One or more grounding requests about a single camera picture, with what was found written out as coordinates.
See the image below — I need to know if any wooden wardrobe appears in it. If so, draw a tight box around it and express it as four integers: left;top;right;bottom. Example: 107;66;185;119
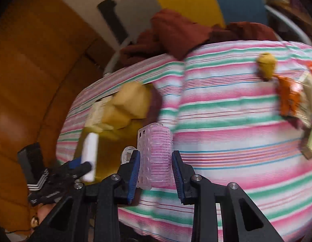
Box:
0;0;116;232

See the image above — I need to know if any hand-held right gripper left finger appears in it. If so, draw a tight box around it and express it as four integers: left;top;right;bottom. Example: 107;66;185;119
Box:
32;150;142;242

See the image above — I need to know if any orange toothed plastic clip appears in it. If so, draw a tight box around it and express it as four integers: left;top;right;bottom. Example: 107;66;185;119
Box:
274;74;304;118

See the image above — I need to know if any clear plastic piece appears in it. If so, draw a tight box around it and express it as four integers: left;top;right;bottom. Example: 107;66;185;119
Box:
121;146;135;164

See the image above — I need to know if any person's left hand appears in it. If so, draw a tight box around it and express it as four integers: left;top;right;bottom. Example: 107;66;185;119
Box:
37;204;57;223

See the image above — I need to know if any white printed carton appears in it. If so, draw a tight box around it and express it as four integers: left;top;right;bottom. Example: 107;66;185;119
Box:
85;100;110;133

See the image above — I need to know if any gold-lined dark red tin box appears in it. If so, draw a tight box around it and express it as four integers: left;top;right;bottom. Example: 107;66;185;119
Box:
79;82;163;184

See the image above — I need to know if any striped tablecloth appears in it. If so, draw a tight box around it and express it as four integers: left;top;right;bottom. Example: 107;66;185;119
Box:
56;40;312;242

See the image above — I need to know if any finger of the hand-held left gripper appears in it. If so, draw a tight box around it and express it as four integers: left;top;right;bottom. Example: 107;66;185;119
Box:
59;159;93;182

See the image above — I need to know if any rust brown padded jacket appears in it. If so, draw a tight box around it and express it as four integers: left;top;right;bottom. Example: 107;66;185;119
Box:
119;8;281;67

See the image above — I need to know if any black upright pole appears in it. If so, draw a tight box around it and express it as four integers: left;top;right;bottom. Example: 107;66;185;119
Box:
97;0;130;44

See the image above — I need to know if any tan block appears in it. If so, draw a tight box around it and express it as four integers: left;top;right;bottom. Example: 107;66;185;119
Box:
101;105;133;132
113;82;153;119

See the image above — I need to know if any green and brown box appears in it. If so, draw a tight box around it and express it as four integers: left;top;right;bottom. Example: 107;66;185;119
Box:
300;125;312;160

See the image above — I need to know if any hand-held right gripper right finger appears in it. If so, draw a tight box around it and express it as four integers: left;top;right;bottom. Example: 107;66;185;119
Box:
171;150;285;242

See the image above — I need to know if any clear pink hair roller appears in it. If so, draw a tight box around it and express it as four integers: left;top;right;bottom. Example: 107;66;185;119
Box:
137;122;174;191

